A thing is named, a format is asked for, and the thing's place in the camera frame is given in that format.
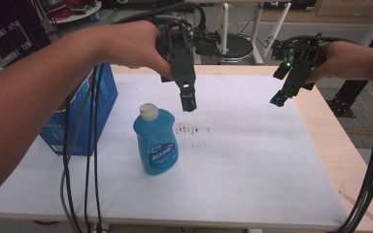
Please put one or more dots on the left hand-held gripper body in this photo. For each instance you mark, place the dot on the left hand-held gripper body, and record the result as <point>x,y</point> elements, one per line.
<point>178,48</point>

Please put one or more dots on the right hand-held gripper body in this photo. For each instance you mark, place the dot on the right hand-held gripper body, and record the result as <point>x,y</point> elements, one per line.
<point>296,59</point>

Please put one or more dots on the blue detergent bottle white cap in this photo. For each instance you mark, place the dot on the blue detergent bottle white cap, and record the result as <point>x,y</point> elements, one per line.
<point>157,142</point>

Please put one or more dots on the person's right hand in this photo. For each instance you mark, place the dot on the person's right hand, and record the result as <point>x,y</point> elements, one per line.
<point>340,59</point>

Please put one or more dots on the person's left hand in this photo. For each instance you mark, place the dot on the person's left hand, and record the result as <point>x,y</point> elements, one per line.
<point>132,43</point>

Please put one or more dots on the white metal stand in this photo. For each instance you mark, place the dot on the white metal stand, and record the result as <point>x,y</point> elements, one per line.
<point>255,29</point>

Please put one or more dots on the black round stool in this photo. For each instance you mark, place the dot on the black round stool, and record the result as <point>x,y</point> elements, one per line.
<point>238,48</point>

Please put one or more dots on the white table mat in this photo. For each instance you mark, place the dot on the white table mat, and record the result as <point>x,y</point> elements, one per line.
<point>207,155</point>

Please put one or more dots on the white round table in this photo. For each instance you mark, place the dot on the white round table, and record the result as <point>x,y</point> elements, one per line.
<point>77,11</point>

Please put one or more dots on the blue cardboard box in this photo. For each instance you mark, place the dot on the blue cardboard box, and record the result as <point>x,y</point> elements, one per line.
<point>81,113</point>

